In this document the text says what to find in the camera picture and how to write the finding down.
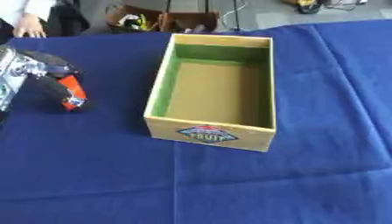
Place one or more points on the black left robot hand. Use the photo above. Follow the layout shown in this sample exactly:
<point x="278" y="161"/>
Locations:
<point x="47" y="83"/>

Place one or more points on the orange snack packet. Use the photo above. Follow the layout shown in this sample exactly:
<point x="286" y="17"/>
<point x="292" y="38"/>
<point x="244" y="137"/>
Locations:
<point x="73" y="92"/>

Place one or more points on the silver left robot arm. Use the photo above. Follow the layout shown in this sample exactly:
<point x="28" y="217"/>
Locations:
<point x="13" y="74"/>

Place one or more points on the tan cardboard box green inside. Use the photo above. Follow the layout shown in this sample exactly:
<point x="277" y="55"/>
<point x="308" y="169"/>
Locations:
<point x="214" y="93"/>

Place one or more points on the person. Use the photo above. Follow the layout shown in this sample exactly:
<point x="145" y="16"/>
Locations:
<point x="28" y="17"/>

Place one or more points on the brown open bag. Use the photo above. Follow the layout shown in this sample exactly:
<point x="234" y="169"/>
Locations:
<point x="161" y="20"/>

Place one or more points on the yellow black tool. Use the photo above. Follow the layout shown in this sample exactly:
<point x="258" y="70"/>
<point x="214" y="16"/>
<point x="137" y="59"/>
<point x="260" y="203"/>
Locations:
<point x="308" y="5"/>

